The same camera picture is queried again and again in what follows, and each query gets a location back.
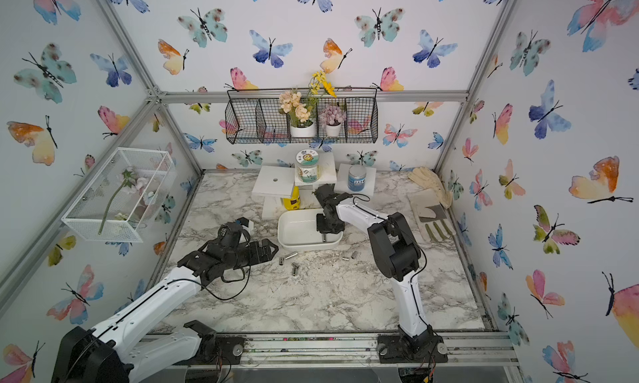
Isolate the purple flowers white pot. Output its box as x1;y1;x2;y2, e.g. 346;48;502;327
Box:
319;105;346;138

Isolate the grey patterned work glove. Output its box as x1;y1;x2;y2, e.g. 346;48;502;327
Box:
408;189;456;242

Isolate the white display stand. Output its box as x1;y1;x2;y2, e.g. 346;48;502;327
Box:
252;153;377;220

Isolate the beige work glove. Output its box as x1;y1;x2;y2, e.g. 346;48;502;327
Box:
409;167;453;209

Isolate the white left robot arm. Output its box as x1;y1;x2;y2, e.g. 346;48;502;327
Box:
52;218;279;382

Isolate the green lidded jar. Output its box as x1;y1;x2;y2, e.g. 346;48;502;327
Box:
296;148;320;183

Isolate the black wire wall basket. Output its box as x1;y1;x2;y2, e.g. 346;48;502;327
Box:
221;87;379;145

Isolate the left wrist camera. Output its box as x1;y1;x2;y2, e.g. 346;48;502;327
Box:
218;217;255;247

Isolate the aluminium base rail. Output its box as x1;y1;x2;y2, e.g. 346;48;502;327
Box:
117;329;519;376

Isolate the beige flowers white pot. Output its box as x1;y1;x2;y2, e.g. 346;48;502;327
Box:
279;91;318;138

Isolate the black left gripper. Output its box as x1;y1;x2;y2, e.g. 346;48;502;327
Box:
224;238;280;271

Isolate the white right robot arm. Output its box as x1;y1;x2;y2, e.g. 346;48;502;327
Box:
315;184;449;368

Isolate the white mesh wall basket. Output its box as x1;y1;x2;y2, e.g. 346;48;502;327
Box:
62;148;177;243

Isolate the blue can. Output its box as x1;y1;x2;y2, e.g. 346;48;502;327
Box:
347;165;367;192

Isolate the yellow bottle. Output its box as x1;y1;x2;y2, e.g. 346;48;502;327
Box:
282;186;301;211

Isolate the yellow artificial flower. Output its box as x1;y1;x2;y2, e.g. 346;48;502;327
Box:
308;71;336;98

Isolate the white storage box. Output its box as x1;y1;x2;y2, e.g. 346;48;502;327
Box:
277;209;344;251

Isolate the pink artificial rose stem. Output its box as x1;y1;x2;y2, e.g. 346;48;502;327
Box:
98;167;151;238

